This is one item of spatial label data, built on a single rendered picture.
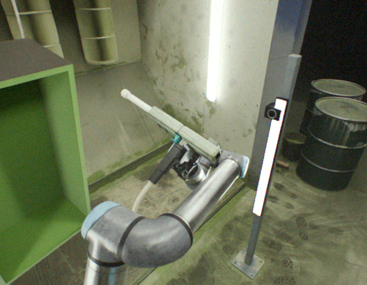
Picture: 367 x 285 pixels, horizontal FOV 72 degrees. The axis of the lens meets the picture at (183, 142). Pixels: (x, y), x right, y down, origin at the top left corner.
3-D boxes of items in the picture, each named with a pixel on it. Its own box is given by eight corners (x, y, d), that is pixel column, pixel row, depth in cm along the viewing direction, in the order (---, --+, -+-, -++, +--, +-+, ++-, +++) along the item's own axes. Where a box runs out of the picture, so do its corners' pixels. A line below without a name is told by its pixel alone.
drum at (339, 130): (298, 157, 332) (317, 93, 285) (348, 170, 308) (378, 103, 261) (290, 183, 288) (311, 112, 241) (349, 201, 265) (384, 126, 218)
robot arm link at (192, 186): (192, 168, 118) (183, 188, 115) (187, 158, 107) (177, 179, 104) (211, 176, 115) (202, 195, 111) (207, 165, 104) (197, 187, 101)
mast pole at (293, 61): (243, 263, 206) (287, 55, 119) (246, 259, 209) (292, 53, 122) (249, 267, 203) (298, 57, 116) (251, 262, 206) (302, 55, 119)
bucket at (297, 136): (296, 165, 317) (302, 146, 302) (274, 156, 334) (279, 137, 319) (306, 155, 336) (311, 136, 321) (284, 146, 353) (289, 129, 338)
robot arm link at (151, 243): (165, 260, 52) (253, 151, 107) (119, 235, 57) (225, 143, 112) (162, 299, 56) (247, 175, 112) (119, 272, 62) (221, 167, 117)
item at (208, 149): (180, 207, 77) (226, 150, 81) (175, 203, 73) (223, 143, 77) (94, 131, 101) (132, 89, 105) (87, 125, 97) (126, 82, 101)
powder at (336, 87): (371, 90, 301) (371, 89, 300) (350, 100, 272) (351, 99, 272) (326, 78, 337) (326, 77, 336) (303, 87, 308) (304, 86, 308)
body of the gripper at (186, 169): (181, 173, 87) (188, 184, 97) (197, 155, 89) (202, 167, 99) (165, 160, 90) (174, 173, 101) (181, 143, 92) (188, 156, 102)
